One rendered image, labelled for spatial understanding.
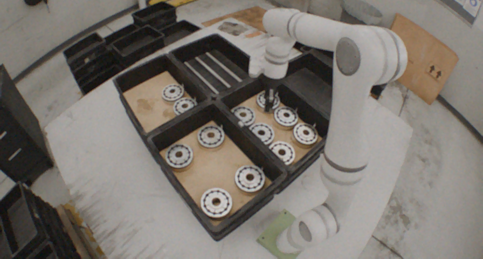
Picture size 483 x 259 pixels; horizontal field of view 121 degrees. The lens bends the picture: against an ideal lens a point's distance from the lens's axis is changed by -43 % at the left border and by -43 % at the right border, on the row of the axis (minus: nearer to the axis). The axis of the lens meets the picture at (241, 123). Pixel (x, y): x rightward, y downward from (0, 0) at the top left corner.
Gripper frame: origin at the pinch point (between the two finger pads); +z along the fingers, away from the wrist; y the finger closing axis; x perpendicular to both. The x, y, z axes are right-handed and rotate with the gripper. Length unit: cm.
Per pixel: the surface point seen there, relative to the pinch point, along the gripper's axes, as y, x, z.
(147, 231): -43, 40, 30
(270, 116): 8.1, -3.9, 17.2
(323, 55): 128, -64, 62
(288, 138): -2.4, -11.1, 17.2
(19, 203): -52, 143, 51
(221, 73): 33.2, 20.0, 17.4
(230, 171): -18.7, 10.1, 17.2
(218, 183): -23.8, 13.9, 17.2
